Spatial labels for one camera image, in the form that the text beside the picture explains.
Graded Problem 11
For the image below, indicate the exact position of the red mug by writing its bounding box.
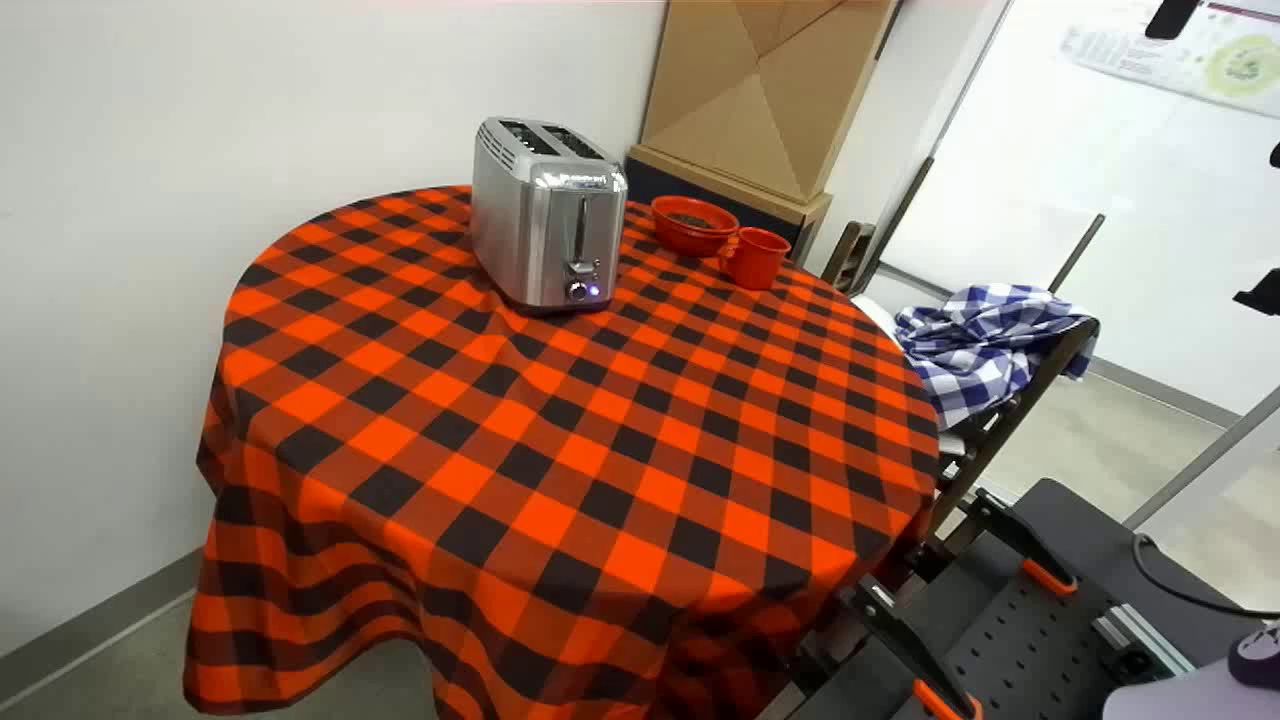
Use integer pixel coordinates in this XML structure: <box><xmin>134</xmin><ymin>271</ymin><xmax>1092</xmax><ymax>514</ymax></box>
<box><xmin>725</xmin><ymin>229</ymin><xmax>790</xmax><ymax>292</ymax></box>

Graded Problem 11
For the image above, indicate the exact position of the black folding workbench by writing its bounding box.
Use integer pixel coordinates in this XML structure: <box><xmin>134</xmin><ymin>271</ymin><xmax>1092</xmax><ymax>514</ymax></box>
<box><xmin>784</xmin><ymin>319</ymin><xmax>1280</xmax><ymax>720</ymax></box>

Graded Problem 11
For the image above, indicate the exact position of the red bowl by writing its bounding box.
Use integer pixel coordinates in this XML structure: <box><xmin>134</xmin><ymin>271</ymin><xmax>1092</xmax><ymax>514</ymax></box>
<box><xmin>650</xmin><ymin>196</ymin><xmax>735</xmax><ymax>257</ymax></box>

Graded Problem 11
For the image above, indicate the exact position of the wall poster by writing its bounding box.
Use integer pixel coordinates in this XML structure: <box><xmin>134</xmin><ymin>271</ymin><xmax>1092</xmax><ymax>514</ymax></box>
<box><xmin>1060</xmin><ymin>0</ymin><xmax>1280</xmax><ymax>115</ymax></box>

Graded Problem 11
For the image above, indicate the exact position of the blue white checkered cloth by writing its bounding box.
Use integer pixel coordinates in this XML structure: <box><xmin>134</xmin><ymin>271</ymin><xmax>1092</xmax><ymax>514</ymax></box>
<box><xmin>892</xmin><ymin>279</ymin><xmax>1087</xmax><ymax>429</ymax></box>

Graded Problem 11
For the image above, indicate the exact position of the cardboard box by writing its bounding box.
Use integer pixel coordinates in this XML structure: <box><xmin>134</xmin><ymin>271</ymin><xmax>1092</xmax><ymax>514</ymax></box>
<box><xmin>626</xmin><ymin>0</ymin><xmax>898</xmax><ymax>229</ymax></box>

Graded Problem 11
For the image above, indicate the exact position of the red black plaid tablecloth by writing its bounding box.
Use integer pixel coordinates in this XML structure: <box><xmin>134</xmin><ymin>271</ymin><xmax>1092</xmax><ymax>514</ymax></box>
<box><xmin>185</xmin><ymin>190</ymin><xmax>938</xmax><ymax>720</ymax></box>

